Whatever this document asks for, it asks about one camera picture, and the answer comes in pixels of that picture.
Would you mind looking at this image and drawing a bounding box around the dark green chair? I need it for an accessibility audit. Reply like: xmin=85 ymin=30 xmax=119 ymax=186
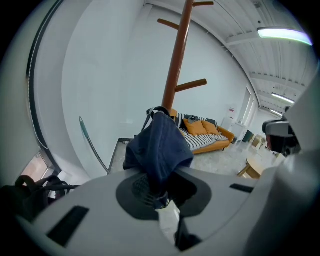
xmin=243 ymin=129 xmax=255 ymax=144

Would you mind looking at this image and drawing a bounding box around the orange sofa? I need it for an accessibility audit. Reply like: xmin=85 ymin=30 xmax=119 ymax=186
xmin=169 ymin=107 xmax=236 ymax=155

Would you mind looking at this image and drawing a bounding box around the white appliance with red label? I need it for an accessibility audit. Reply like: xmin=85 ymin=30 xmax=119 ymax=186
xmin=221 ymin=103 xmax=237 ymax=131

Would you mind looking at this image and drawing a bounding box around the round wooden table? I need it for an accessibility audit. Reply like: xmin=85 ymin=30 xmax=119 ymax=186
xmin=236 ymin=156 xmax=266 ymax=180

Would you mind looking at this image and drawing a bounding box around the black bag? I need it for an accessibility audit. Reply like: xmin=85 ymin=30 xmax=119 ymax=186
xmin=0 ymin=174 xmax=81 ymax=224

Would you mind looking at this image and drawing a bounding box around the long ceiling light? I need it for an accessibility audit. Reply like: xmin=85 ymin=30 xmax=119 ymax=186
xmin=257 ymin=26 xmax=314 ymax=47
xmin=271 ymin=92 xmax=296 ymax=104

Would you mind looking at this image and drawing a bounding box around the black and white striped blanket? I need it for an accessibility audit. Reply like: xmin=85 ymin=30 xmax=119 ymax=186
xmin=174 ymin=112 xmax=227 ymax=152

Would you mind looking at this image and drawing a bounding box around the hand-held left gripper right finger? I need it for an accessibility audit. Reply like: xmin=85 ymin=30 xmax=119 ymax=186
xmin=171 ymin=166 xmax=264 ymax=256

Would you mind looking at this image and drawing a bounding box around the white side table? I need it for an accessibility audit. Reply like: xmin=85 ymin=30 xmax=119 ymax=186
xmin=233 ymin=121 xmax=248 ymax=144

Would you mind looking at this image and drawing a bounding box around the black door frame strip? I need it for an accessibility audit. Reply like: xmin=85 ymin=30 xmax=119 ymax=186
xmin=25 ymin=0 xmax=64 ymax=174

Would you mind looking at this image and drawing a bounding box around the brown wooden coat rack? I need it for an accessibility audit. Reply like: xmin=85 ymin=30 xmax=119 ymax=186
xmin=157 ymin=0 xmax=215 ymax=112

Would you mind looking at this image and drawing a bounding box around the cardboard box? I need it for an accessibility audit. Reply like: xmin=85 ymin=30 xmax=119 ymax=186
xmin=251 ymin=134 xmax=266 ymax=149

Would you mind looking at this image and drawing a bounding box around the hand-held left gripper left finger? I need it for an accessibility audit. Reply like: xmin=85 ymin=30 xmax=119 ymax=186
xmin=14 ymin=168 xmax=177 ymax=256

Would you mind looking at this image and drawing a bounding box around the orange cushion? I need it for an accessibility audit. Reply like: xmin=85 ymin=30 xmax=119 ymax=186
xmin=201 ymin=120 xmax=221 ymax=136
xmin=183 ymin=118 xmax=208 ymax=137

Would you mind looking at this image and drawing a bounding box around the navy blue cap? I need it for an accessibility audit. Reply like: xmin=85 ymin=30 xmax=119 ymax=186
xmin=122 ymin=106 xmax=202 ymax=252

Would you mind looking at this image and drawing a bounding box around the green-handled metal pole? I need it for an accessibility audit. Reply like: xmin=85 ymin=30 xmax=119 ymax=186
xmin=78 ymin=115 xmax=111 ymax=175

